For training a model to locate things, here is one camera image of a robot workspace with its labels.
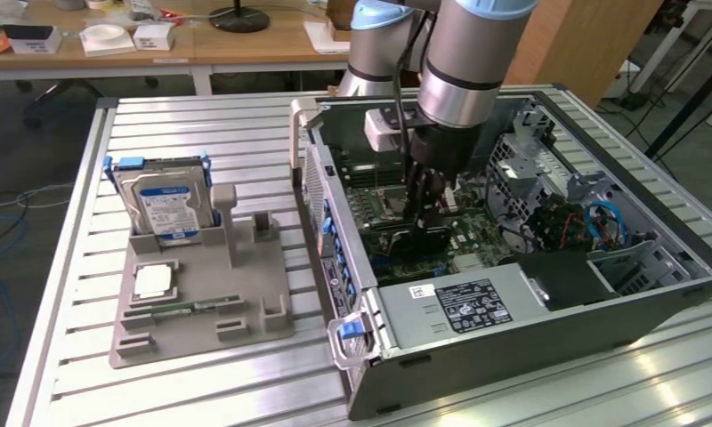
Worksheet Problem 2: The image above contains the CPU socket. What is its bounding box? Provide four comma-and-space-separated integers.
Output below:
377, 184, 410, 218

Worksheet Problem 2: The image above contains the wooden desk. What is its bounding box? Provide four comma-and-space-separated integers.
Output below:
0, 0, 517, 97

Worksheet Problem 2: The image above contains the grey parts rack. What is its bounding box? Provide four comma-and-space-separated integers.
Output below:
106, 184, 297, 370

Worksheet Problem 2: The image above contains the white box with black top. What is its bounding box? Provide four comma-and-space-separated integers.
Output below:
2, 24, 63, 55

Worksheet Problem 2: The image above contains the wooden cabinet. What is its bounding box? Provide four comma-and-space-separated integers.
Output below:
501, 0, 665, 110

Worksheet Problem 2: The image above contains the white box with round bowl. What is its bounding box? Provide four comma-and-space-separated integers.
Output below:
79, 24, 137, 58

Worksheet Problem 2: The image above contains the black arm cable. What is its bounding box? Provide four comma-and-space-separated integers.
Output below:
390, 11, 437, 165

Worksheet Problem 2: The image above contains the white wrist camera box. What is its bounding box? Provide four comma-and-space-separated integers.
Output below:
364, 108, 420, 152

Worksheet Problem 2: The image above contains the hard disk in blue carrier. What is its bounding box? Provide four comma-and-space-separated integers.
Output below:
99, 152, 214, 248

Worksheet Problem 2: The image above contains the brown cardboard box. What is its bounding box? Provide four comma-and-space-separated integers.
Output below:
325, 0, 361, 31

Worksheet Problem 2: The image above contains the silver CPU chip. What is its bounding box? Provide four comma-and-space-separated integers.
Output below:
133, 265, 177, 299

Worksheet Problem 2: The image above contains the black plastic air shroud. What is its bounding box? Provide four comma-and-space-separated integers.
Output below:
518, 248, 618, 312

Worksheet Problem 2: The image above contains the blue floor cable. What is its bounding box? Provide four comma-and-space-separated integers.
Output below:
0, 195, 34, 379

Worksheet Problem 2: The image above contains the green RAM stick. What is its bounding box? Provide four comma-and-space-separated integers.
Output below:
123, 298, 242, 318

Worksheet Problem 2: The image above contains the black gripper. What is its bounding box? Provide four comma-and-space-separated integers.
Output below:
404, 125, 473, 233

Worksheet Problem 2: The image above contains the black metal stand pole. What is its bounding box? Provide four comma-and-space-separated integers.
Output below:
644, 55, 712, 159

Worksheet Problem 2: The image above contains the black round lamp base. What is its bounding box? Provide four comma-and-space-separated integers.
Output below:
207, 0, 271, 33

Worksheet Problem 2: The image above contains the plain white box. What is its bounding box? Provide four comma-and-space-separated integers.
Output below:
133, 22, 177, 52

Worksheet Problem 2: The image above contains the green motherboard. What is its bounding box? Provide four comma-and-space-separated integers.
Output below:
334, 150, 512, 286

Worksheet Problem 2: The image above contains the red wire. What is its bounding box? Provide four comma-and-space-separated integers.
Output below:
560, 213, 588, 248

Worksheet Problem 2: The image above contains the white box with red dot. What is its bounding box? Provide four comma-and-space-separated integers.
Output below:
602, 60, 641, 102

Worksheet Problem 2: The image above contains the blue wire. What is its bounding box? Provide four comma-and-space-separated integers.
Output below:
586, 200, 630, 250

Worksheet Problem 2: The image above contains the grey power supply with label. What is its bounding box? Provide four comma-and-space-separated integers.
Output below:
378, 262, 552, 350

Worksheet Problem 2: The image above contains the white paper stack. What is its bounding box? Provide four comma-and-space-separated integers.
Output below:
302, 20, 351, 55

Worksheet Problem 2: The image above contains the black office chair base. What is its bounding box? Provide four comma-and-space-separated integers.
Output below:
15, 79, 105, 130

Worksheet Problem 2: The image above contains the open black PC case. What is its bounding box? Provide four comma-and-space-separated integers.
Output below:
287, 91, 712, 422

